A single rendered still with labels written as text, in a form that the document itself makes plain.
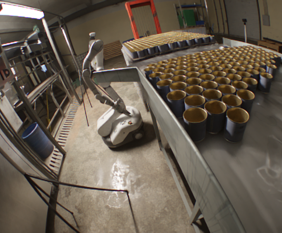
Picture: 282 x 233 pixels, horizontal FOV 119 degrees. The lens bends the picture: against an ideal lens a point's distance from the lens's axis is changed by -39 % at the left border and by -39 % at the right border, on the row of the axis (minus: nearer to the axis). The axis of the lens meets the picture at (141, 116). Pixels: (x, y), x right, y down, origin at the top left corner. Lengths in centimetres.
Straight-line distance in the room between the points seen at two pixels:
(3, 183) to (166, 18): 1156
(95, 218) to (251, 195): 152
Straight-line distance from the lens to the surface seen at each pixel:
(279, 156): 46
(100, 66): 162
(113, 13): 1060
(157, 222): 143
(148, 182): 157
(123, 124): 178
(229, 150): 41
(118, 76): 101
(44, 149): 285
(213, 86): 57
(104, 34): 1045
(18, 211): 171
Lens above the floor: 139
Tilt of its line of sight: 35 degrees down
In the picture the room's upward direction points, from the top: 18 degrees counter-clockwise
